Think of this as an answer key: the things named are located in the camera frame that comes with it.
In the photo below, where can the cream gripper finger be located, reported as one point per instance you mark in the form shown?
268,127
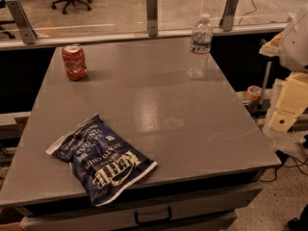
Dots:
291,103
272,48

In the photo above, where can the blue Kettle chip bag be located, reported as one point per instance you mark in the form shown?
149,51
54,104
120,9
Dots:
103,162

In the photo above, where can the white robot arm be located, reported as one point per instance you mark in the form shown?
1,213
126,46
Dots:
291,47

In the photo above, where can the clear plastic water bottle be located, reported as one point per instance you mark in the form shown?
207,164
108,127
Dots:
200,46

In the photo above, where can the roll of tan tape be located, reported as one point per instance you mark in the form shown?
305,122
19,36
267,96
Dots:
253,93

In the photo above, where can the grey drawer front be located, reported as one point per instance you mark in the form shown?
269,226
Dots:
210,210

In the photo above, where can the red Coca-Cola can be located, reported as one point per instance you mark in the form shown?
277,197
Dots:
74,62

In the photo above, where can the green-tipped metal post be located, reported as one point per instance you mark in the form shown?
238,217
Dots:
268,61

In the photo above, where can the right metal glass bracket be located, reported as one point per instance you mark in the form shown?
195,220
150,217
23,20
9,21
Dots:
227,20

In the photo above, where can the metal glass bracket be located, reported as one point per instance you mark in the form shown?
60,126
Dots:
227,20
152,17
20,18

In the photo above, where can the middle metal glass bracket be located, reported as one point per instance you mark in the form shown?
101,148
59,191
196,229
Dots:
152,17

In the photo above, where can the black drawer handle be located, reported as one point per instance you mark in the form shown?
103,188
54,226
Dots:
152,218

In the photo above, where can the left metal glass bracket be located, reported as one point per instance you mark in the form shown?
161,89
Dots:
20,18

